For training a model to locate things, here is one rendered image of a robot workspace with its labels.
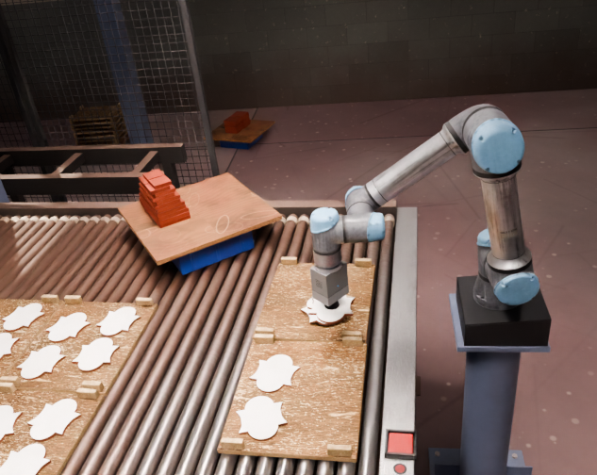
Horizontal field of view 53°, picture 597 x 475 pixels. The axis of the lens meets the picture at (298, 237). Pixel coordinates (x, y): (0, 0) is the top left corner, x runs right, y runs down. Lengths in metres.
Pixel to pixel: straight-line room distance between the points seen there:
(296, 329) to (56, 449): 0.74
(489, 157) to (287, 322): 0.83
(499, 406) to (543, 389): 0.90
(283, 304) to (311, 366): 0.31
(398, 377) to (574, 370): 1.58
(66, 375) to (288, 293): 0.73
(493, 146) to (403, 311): 0.70
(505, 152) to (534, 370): 1.81
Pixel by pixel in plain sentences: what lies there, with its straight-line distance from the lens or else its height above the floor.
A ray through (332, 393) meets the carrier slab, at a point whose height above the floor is 0.94.
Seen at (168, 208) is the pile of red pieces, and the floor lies 1.11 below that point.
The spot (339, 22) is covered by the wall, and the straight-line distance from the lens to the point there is 6.31.
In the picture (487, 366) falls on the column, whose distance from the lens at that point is 2.06.
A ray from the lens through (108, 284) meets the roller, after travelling 2.33.
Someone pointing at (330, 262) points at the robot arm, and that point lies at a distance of 1.61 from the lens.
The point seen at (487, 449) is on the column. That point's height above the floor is 0.35.
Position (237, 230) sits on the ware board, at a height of 1.04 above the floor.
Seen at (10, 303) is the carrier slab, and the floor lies 0.94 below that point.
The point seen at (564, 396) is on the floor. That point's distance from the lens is 3.07.
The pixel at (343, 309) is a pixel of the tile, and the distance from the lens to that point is 1.73.
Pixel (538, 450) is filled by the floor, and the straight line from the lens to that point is 2.83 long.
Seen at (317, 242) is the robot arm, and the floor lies 1.31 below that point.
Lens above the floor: 2.15
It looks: 31 degrees down
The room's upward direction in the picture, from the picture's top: 7 degrees counter-clockwise
